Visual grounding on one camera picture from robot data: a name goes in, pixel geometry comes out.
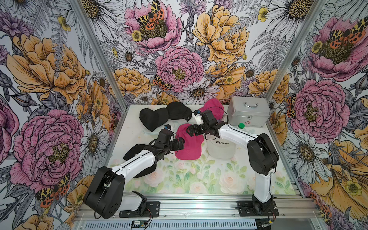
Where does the pink cap back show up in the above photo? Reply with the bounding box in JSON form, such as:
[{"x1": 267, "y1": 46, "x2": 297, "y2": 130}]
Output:
[{"x1": 199, "y1": 98, "x2": 225, "y2": 120}]

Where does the pink cap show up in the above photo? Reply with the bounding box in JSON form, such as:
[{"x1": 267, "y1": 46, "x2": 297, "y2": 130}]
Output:
[
  {"x1": 199, "y1": 98, "x2": 225, "y2": 120},
  {"x1": 176, "y1": 124, "x2": 204, "y2": 160}
]

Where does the white Colorado cap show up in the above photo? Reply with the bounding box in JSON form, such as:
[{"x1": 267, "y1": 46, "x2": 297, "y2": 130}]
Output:
[{"x1": 206, "y1": 134, "x2": 236, "y2": 160}]

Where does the pink cap front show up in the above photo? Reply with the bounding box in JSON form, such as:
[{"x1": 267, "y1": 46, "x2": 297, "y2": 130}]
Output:
[{"x1": 176, "y1": 124, "x2": 204, "y2": 160}]

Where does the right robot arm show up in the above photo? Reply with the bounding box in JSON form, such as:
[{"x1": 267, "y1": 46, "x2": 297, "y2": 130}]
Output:
[{"x1": 186, "y1": 110, "x2": 279, "y2": 213}]

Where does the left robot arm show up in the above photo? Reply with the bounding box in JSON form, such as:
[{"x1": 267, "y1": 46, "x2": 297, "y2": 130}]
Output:
[{"x1": 83, "y1": 128, "x2": 185, "y2": 219}]

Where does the black cap back left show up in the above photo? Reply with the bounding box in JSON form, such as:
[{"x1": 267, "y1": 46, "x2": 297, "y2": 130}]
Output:
[{"x1": 139, "y1": 108, "x2": 169, "y2": 132}]

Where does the black cap with white logo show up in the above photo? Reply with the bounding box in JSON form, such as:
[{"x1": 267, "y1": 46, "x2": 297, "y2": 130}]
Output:
[{"x1": 123, "y1": 144, "x2": 157, "y2": 181}]

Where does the black cap back centre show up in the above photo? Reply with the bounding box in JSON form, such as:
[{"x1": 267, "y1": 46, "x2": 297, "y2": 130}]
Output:
[{"x1": 166, "y1": 102, "x2": 192, "y2": 121}]

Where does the silver first aid case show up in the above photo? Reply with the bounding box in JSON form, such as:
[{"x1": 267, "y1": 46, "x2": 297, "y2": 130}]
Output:
[{"x1": 227, "y1": 96, "x2": 271, "y2": 127}]

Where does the floral table mat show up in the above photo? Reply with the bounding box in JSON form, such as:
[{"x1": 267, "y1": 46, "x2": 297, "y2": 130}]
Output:
[{"x1": 109, "y1": 143, "x2": 297, "y2": 196}]

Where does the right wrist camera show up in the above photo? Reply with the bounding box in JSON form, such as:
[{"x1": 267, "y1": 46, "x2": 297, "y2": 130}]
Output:
[{"x1": 192, "y1": 110, "x2": 203, "y2": 126}]

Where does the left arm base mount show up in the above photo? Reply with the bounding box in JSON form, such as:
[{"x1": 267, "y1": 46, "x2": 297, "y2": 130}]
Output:
[{"x1": 118, "y1": 191, "x2": 161, "y2": 218}]

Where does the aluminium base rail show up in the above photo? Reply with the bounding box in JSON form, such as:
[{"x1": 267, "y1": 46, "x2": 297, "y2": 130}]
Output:
[{"x1": 73, "y1": 194, "x2": 327, "y2": 230}]

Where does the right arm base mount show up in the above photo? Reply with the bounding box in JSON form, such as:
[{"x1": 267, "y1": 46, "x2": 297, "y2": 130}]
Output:
[{"x1": 236, "y1": 195, "x2": 279, "y2": 217}]

